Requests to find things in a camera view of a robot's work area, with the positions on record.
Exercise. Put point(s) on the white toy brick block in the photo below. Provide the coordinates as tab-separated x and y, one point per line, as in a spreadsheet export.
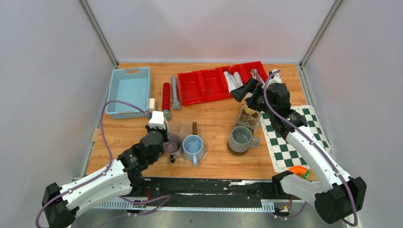
152	105

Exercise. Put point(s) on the cream yellow mug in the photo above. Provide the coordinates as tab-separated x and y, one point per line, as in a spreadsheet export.
248	110

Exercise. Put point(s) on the light blue plastic basket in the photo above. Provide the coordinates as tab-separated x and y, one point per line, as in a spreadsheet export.
131	85

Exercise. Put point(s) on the aluminium corner frame post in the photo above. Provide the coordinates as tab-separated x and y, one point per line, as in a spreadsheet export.
321	31

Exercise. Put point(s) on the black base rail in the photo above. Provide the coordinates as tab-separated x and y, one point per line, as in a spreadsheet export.
211	193

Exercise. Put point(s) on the purple grey mug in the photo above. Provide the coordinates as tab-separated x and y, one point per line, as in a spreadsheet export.
173	148

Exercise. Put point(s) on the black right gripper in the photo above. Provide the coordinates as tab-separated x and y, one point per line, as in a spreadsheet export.
239	93

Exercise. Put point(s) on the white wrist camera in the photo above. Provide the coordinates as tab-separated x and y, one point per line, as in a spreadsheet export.
274	77
158	120

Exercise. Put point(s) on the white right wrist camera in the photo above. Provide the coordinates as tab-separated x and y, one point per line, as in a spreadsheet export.
274	77

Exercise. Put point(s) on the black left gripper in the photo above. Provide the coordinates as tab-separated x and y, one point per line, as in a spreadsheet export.
164	131

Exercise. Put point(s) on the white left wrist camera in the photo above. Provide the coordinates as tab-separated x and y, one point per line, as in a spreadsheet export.
158	120

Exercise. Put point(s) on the orange green tape roll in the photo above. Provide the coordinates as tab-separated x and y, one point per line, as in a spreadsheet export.
300	171

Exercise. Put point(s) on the left aluminium frame post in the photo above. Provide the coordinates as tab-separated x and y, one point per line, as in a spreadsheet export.
98	32

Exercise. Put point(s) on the clear textured plastic sheet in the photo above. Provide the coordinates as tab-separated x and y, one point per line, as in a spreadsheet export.
250	121

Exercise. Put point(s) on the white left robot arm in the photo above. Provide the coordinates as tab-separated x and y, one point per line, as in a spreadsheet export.
123	175

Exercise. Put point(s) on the brown oval wooden tray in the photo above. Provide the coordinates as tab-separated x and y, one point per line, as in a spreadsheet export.
241	137

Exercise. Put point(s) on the grey green mug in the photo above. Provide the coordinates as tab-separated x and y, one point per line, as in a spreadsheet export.
240	140

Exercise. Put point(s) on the green white chessboard mat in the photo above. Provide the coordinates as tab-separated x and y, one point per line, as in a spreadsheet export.
282	154

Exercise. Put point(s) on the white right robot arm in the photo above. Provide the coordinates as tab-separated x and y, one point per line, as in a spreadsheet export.
337	196

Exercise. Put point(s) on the silver microphone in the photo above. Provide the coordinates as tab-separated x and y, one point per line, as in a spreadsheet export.
176	103

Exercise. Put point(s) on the red bin with toothpaste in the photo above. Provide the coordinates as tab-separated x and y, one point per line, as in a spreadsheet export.
231	69

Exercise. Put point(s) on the red glitter microphone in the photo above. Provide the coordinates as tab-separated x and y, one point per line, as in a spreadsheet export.
166	100

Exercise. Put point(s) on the white toothpaste tube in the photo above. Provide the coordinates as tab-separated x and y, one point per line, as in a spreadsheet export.
230	81

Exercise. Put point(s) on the grey toothpaste tube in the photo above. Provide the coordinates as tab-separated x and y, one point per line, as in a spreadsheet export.
238	79

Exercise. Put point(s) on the light blue mug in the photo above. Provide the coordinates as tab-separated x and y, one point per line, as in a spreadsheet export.
193	148

